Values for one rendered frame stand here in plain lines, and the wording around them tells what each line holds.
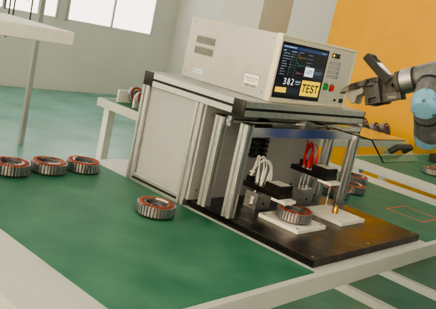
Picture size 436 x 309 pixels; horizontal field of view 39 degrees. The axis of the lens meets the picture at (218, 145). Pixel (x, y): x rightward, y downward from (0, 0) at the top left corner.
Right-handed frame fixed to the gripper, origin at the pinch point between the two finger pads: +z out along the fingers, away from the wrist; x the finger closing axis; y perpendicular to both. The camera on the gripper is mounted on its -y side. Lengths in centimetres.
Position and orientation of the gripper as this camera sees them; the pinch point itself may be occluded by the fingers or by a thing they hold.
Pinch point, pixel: (343, 89)
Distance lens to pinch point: 203.4
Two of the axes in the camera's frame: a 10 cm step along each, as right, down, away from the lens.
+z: -7.3, 1.6, 6.6
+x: 6.7, 0.0, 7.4
